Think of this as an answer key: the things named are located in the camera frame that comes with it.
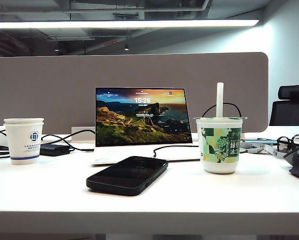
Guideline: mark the black smartphone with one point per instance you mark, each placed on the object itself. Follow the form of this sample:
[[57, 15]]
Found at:
[[127, 177]]

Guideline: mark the white drinking straw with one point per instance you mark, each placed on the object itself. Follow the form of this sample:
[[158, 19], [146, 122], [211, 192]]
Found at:
[[220, 100]]

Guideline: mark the green white drink cup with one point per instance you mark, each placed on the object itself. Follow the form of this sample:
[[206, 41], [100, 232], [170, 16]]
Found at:
[[219, 165]]

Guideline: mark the grey desk partition panel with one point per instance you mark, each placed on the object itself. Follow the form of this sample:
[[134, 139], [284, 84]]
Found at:
[[52, 87]]

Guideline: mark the white laptop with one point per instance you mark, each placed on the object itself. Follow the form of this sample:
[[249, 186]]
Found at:
[[139, 120]]

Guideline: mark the black pendant spotlight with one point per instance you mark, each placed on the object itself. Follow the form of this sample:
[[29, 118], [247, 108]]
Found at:
[[126, 48]]

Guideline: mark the black power adapter brick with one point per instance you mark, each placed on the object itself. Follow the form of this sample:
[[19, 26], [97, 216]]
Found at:
[[52, 150]]

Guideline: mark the long ceiling light bar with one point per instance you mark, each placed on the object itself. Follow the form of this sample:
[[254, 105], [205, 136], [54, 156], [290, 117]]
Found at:
[[114, 24]]

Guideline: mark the grey blue dongle adapter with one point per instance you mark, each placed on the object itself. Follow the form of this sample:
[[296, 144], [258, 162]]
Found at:
[[259, 141]]

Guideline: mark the plain white paper cup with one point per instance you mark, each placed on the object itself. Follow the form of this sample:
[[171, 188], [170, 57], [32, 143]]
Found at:
[[23, 121]]

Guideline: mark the black eyeglasses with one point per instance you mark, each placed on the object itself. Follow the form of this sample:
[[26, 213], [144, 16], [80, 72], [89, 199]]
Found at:
[[277, 143]]

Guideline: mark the white paper cup blue logo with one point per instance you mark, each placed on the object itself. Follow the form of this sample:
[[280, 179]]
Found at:
[[22, 150]]

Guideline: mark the black mesh office chair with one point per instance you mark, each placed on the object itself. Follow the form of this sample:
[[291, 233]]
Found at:
[[289, 112]]

